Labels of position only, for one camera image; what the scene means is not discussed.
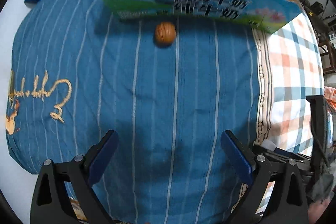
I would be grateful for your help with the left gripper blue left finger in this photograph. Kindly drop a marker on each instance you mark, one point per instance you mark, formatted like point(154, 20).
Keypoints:
point(99, 156)

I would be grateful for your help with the brown walnut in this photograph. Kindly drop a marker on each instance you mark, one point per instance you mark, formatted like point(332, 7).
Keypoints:
point(165, 34)

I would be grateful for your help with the plaid checkered cloth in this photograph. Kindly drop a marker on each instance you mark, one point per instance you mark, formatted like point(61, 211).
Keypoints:
point(289, 68)

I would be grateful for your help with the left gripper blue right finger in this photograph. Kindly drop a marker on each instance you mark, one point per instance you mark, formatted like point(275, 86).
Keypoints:
point(240, 157)

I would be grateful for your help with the small white cylinder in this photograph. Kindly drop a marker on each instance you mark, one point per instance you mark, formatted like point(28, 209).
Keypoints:
point(269, 145)

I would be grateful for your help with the brown wooden chair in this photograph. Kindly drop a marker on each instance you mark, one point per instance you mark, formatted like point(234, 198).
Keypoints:
point(327, 53)

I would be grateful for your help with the orange white patterned cloth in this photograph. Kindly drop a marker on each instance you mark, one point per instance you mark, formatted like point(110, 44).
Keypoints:
point(330, 96)

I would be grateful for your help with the blue striped cloth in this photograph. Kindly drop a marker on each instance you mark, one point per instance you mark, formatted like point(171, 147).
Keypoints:
point(79, 71)

